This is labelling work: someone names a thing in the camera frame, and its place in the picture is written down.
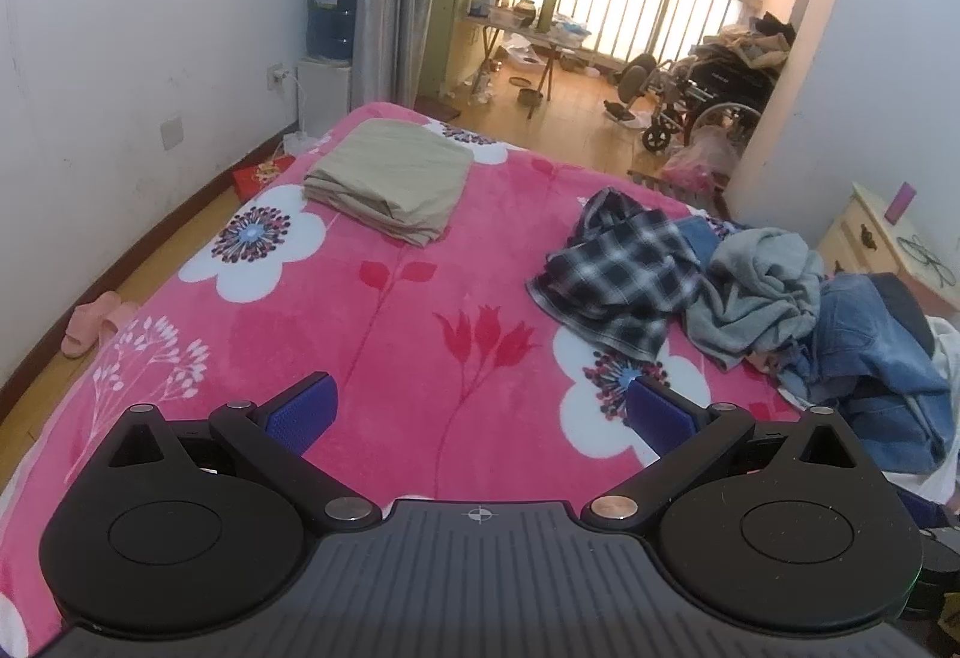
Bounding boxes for blue denim jeans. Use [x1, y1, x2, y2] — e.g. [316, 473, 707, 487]
[776, 272, 957, 475]

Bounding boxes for white water dispenser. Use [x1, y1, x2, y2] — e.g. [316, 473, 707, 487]
[295, 58, 353, 138]

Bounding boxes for white cloth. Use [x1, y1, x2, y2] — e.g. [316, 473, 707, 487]
[926, 317, 960, 393]

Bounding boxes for brown black clothes heap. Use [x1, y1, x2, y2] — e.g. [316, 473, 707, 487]
[701, 11, 796, 76]

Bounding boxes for cream wooden nightstand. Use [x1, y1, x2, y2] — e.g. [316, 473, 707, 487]
[816, 182, 960, 314]

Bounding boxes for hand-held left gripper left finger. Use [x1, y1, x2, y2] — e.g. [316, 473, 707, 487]
[105, 371, 383, 531]

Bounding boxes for folded beige cloth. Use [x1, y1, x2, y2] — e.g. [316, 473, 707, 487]
[302, 118, 473, 248]

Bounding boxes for black wheelchair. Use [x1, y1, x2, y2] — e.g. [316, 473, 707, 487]
[604, 32, 788, 153]

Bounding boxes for black eyeglasses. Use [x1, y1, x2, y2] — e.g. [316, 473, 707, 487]
[896, 234, 952, 288]

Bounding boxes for dark grey garment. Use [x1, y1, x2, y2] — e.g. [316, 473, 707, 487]
[866, 272, 938, 359]

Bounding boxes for folding table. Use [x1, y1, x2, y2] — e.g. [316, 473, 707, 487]
[461, 9, 593, 100]

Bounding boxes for white power strip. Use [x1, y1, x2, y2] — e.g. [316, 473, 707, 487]
[281, 129, 331, 158]

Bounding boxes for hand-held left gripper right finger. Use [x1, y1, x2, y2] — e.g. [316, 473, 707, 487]
[581, 375, 863, 531]

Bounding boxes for black white plaid shirt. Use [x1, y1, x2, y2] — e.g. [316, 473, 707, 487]
[527, 187, 706, 363]

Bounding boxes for blue water jug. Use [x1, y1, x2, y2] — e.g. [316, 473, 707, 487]
[305, 0, 359, 63]

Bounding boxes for grey sweatshirt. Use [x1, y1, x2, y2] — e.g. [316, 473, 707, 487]
[684, 227, 826, 370]

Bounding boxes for pink floral blanket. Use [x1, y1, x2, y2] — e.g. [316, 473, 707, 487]
[0, 99, 826, 658]

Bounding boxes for pink plastic bag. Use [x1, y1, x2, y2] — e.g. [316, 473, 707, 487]
[660, 125, 740, 194]

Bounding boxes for small blue cloth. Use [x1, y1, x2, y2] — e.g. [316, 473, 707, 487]
[673, 215, 727, 265]

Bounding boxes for red gift box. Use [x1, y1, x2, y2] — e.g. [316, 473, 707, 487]
[232, 154, 296, 200]

